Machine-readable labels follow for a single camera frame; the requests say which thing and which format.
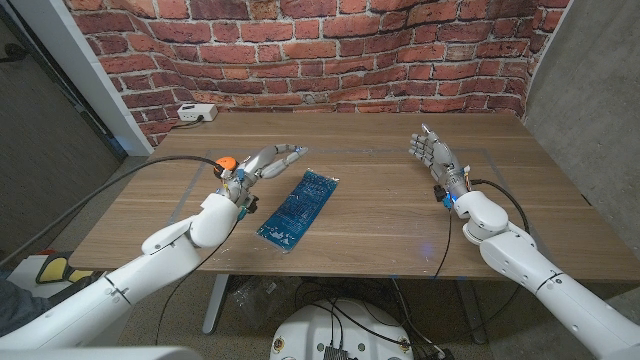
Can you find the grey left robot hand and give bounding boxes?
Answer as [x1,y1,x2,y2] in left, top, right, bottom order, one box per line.
[215,143,310,221]

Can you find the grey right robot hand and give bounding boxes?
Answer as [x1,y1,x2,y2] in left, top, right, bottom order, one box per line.
[408,123,472,210]

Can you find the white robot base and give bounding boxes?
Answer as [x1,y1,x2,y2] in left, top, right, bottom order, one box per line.
[269,298,415,360]

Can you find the orange push button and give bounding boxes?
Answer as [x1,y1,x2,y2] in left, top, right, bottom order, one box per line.
[212,156,239,180]

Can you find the white power strip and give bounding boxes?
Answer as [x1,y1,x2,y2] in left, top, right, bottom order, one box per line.
[176,103,219,123]

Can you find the red brick printed backdrop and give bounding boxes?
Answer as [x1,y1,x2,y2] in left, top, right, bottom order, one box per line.
[62,0,571,149]

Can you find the clear plastic bag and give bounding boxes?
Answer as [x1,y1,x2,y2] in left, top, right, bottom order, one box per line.
[229,277,301,331]

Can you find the grey table leg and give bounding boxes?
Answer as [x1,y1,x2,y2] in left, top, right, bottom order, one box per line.
[202,273,230,335]
[455,279,487,345]

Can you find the yellow foot pedal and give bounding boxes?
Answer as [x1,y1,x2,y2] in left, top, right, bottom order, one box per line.
[9,252,96,286]

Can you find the white robot torso edge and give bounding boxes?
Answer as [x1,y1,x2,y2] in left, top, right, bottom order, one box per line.
[0,346,201,360]

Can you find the person's leg in jeans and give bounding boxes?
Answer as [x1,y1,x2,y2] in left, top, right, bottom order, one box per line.
[0,277,51,336]

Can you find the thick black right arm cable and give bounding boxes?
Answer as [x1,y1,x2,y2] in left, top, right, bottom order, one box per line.
[469,178,531,235]

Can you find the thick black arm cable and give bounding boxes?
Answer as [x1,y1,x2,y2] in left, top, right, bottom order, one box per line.
[469,178,531,235]
[0,154,224,266]

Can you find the black power strip cable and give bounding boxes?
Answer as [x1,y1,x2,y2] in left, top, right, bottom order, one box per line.
[172,115,205,130]

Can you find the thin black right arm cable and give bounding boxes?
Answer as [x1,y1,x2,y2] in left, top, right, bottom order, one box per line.
[433,209,454,280]

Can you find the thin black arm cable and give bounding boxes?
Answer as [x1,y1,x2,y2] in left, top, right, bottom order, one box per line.
[433,209,454,280]
[154,219,239,346]

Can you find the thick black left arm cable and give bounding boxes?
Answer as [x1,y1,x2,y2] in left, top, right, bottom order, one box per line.
[0,154,224,266]

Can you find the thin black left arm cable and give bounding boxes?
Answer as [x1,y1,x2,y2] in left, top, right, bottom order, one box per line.
[154,219,239,346]

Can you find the black floor cables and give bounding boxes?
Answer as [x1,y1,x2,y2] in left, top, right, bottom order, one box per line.
[294,279,436,351]

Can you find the white door frame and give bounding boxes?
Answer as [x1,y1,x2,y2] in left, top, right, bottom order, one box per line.
[9,0,154,156]

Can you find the black door handle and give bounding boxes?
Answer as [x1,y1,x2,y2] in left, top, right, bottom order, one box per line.
[0,43,29,64]

